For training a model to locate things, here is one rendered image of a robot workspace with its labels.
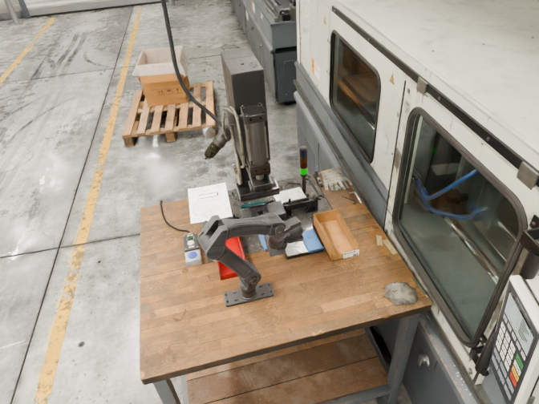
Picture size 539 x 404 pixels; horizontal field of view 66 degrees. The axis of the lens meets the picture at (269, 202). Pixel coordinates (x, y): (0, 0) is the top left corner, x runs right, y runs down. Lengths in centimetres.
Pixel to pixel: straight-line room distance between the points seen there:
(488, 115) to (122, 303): 252
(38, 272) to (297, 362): 213
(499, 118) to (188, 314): 127
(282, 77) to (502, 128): 387
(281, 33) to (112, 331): 337
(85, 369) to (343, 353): 153
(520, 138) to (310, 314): 94
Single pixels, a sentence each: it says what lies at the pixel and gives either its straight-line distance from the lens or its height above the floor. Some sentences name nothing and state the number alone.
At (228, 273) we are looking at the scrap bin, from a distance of 177.
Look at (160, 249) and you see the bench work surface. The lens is 200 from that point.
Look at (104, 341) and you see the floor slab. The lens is 294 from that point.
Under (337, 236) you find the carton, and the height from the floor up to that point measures 91.
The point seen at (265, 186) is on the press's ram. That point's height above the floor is 117.
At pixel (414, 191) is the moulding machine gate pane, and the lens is 176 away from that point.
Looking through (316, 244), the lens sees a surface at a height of 92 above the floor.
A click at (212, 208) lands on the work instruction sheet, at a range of 216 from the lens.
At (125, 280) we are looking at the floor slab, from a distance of 321.
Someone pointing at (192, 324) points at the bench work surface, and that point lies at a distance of 169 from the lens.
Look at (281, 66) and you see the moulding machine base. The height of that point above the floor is 51.
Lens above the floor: 225
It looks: 39 degrees down
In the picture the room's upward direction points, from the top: 5 degrees counter-clockwise
